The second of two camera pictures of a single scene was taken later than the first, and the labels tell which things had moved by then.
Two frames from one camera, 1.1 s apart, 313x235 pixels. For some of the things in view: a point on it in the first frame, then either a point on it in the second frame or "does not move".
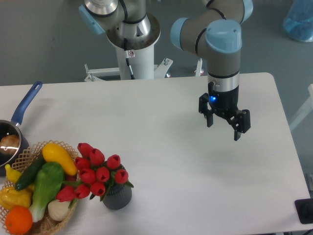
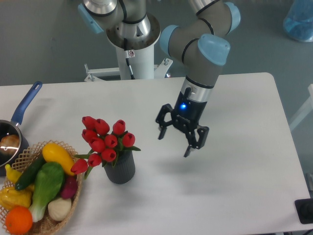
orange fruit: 18,220 does not move
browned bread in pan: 9,144 does not move
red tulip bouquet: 96,174 -> 104,145
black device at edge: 304,208 does not move
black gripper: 224,103 -> 186,115
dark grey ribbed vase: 119,196 -> 124,169
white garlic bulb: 57,210 does not move
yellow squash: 52,153 does not move
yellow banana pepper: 12,174 does not move
